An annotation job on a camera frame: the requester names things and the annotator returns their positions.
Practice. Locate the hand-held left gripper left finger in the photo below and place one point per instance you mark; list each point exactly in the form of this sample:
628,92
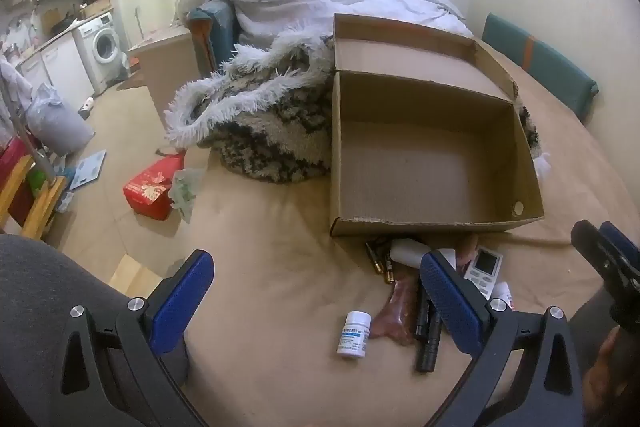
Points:
182,297

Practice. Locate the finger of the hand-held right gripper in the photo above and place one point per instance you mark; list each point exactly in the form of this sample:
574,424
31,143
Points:
600,252
622,239

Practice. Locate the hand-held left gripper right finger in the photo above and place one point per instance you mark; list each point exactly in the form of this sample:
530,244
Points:
450,297

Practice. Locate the black flashlight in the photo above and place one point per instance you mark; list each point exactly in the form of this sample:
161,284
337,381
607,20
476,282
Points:
429,349
424,312

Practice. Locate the white remote control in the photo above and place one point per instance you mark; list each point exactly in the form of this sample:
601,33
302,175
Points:
482,269

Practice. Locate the white charger block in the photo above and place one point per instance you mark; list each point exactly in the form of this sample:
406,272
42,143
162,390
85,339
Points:
409,253

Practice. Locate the black gold battery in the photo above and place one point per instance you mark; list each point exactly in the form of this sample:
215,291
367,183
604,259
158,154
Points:
389,268
373,257

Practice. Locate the white pill bottle blue label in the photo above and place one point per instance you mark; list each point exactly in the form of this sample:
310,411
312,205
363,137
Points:
354,336

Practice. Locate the cardboard box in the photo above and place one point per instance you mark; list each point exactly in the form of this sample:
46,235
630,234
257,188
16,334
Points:
425,147

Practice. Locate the person's right hand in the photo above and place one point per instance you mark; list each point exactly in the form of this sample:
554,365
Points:
602,364

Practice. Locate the small white bottle red cap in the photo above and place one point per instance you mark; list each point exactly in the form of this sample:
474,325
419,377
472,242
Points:
502,293

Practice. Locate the cardboard piece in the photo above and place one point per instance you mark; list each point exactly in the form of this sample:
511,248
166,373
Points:
132,274

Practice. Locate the green white plastic bag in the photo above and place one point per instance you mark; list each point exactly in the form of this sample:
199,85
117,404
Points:
185,194

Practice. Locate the red gift box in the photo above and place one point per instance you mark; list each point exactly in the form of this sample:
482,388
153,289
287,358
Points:
147,194

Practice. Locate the blue bathroom scale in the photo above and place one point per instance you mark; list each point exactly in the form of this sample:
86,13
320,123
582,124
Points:
89,169

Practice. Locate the yellow wooden stool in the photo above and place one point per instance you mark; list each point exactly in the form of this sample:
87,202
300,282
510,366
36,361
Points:
42,202

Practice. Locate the fluffy patterned blanket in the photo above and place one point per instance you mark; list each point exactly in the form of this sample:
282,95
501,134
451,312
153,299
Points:
270,127

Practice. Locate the teal headboard cushion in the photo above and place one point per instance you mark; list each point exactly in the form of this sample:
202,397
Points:
540,62

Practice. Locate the grey cloth bag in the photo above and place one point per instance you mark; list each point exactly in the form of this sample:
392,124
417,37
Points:
57,122

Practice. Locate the beige bedside cabinet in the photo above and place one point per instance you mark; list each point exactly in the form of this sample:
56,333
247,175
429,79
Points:
160,72

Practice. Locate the white kitchen cabinet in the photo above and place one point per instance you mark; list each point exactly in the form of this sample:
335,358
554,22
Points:
55,69

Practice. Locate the white washing machine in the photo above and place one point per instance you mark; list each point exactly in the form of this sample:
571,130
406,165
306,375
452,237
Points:
100,47

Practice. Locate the teal wooden chair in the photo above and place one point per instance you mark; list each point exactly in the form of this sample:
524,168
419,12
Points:
212,32

